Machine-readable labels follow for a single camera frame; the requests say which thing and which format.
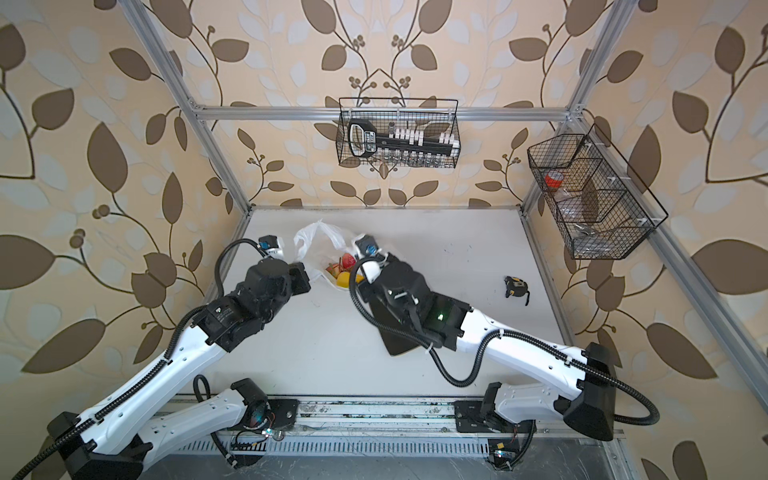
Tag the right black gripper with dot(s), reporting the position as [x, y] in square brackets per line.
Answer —
[367, 291]

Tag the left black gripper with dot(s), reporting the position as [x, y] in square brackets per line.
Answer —
[296, 273]

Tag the white plastic bag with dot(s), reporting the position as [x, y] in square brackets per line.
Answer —
[319, 246]

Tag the yellow fruit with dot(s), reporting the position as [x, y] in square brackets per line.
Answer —
[345, 279]

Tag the red strawberry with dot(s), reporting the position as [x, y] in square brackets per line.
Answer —
[347, 262]

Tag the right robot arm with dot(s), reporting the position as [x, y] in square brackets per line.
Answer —
[573, 385]

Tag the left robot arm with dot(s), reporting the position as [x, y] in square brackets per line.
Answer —
[122, 436]

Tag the black tray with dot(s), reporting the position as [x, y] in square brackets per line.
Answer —
[400, 335]

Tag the black yellow tape measure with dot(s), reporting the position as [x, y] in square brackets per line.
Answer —
[517, 288]

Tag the black socket tool set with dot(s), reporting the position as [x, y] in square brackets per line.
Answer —
[364, 141]

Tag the red item in basket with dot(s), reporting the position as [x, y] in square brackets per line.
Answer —
[553, 180]

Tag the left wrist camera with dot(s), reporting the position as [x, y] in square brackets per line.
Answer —
[271, 245]

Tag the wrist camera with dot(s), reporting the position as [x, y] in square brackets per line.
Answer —
[271, 245]
[366, 247]

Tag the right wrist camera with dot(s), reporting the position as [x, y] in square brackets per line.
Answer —
[366, 247]

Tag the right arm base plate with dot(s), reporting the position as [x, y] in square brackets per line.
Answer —
[473, 416]

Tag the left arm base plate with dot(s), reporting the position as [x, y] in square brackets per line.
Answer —
[274, 413]

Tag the rear black wire basket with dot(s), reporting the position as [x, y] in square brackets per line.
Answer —
[433, 115]

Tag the side black wire basket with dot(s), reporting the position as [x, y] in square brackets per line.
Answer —
[604, 208]

